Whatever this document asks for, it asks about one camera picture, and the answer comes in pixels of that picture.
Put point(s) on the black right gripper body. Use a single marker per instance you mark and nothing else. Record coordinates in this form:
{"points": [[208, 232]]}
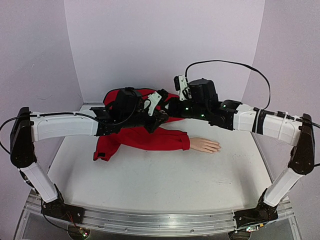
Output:
{"points": [[169, 108]]}

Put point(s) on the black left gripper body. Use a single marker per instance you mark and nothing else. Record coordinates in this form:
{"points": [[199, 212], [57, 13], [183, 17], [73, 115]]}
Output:
{"points": [[151, 127]]}

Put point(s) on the clear nail polish bottle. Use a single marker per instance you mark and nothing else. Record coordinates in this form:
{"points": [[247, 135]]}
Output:
{"points": [[164, 115]]}

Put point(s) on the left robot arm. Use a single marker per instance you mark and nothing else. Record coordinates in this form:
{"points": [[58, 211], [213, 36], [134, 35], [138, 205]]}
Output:
{"points": [[130, 109]]}

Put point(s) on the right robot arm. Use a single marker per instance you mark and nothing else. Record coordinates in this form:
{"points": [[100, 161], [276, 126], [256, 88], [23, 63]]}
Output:
{"points": [[199, 100]]}

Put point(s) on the red jacket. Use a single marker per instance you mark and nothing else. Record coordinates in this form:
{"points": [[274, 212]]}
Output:
{"points": [[138, 137]]}

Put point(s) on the mannequin hand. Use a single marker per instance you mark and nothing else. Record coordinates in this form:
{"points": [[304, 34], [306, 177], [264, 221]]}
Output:
{"points": [[204, 145]]}

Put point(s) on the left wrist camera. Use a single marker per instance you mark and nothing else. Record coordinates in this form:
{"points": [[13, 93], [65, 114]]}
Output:
{"points": [[155, 99]]}

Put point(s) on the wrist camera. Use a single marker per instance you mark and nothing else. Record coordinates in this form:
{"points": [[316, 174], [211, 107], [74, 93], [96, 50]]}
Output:
{"points": [[182, 87], [155, 99]]}

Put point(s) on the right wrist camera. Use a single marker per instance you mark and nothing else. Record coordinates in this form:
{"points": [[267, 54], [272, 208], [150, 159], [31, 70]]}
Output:
{"points": [[182, 87]]}

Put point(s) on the aluminium table front rail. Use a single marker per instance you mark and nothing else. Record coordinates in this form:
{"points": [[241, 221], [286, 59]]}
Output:
{"points": [[160, 224]]}

